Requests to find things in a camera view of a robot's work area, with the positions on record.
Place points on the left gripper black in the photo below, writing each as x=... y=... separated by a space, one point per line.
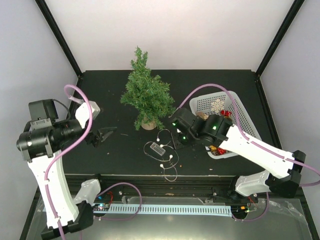
x=98 y=137

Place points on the white plastic basket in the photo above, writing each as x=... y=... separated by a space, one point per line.
x=203 y=104

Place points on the small green christmas tree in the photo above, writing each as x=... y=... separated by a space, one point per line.
x=147 y=93

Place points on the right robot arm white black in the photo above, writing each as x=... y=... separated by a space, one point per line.
x=282 y=169

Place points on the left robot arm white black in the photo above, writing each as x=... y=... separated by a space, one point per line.
x=41 y=146

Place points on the gold gift box ornament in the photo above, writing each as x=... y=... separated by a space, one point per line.
x=213 y=149

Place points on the red gift box ornament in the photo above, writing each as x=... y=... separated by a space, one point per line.
x=220 y=151

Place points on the white wooden snowflake ornament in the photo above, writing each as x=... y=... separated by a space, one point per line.
x=217 y=106

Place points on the red bow ornament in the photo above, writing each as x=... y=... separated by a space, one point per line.
x=226 y=113

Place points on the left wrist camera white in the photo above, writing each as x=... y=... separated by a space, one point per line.
x=82 y=113

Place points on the light blue slotted cable duct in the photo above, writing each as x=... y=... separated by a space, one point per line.
x=162 y=209

